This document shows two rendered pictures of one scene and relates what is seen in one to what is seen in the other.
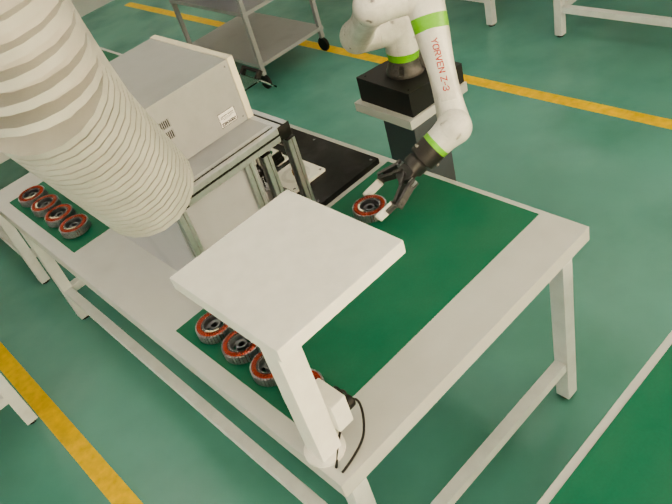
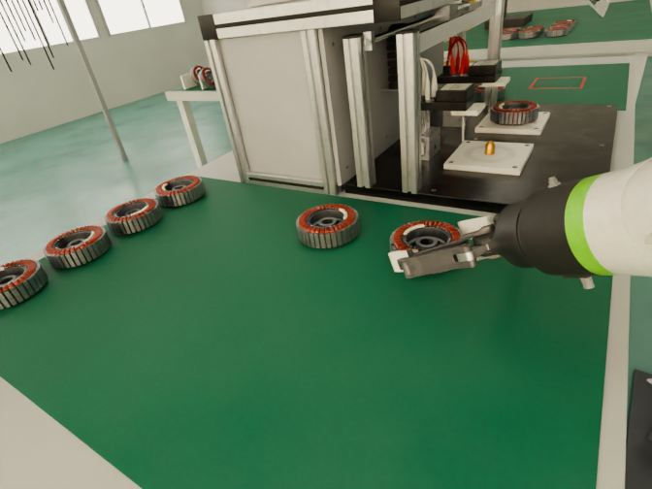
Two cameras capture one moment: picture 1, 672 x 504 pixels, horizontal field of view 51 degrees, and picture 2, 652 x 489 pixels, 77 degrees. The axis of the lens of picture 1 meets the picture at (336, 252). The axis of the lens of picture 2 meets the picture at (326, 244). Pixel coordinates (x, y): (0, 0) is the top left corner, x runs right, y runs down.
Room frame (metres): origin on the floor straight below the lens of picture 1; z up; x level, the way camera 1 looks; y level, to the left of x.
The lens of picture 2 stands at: (1.48, -0.59, 1.12)
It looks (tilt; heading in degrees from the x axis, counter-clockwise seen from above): 31 degrees down; 70
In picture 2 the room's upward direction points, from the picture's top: 9 degrees counter-clockwise
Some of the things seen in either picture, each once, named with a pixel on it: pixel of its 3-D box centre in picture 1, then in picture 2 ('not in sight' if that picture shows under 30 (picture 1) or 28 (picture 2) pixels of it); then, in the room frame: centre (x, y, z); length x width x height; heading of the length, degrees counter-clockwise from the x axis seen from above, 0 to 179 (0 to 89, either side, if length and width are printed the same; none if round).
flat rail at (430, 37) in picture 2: not in sight; (463, 21); (2.17, 0.20, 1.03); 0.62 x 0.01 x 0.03; 33
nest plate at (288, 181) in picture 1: (296, 175); (489, 155); (2.12, 0.05, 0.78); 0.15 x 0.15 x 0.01; 33
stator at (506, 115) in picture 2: not in sight; (513, 112); (2.33, 0.18, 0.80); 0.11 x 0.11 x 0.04
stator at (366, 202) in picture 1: (370, 208); (426, 245); (1.81, -0.15, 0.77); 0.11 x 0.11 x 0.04
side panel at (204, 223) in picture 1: (231, 229); (275, 117); (1.73, 0.28, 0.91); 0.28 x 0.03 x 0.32; 123
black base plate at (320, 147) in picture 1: (273, 172); (495, 144); (2.22, 0.13, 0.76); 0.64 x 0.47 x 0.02; 33
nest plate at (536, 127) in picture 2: not in sight; (512, 121); (2.33, 0.18, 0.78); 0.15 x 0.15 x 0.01; 33
